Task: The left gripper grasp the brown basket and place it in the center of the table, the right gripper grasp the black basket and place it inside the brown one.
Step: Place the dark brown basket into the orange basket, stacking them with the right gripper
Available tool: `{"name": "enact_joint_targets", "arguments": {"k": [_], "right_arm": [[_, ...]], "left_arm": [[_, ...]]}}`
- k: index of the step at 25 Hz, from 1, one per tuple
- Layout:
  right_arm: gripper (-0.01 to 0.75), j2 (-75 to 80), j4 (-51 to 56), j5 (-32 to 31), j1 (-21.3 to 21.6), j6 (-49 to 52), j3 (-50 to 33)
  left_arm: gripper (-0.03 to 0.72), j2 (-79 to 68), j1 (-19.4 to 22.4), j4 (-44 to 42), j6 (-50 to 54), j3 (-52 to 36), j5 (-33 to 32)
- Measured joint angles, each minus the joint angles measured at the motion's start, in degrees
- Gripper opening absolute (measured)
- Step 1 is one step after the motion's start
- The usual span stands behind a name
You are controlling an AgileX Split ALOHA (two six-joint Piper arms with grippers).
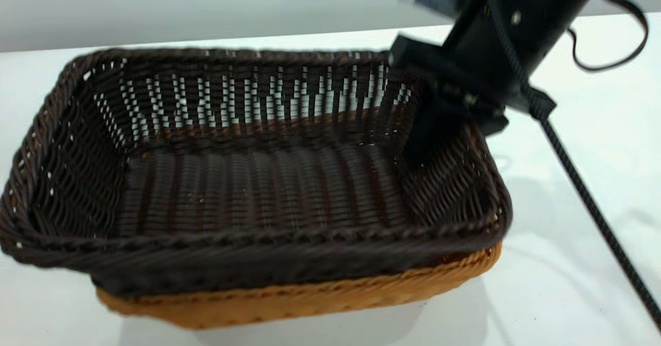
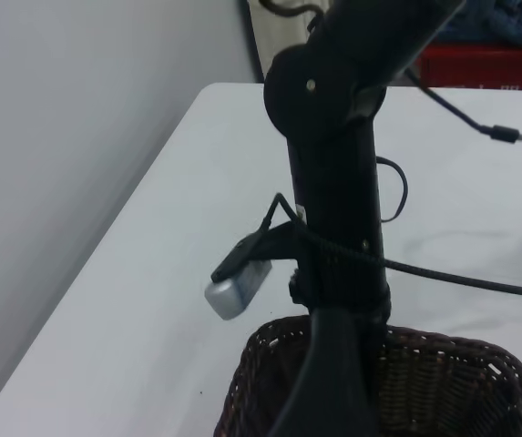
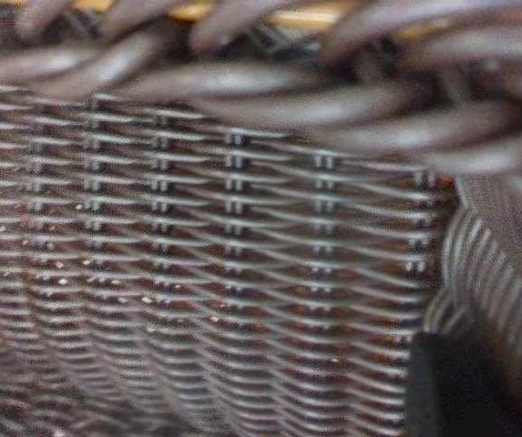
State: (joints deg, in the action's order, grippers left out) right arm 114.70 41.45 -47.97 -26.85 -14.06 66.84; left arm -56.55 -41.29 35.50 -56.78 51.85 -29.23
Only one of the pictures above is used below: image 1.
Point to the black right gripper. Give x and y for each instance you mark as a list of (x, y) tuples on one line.
[(496, 62)]

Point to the dark brown wicker basket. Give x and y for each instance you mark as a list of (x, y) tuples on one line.
[(258, 191)]

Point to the light brown wicker basket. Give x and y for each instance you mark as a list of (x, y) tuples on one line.
[(310, 302)]

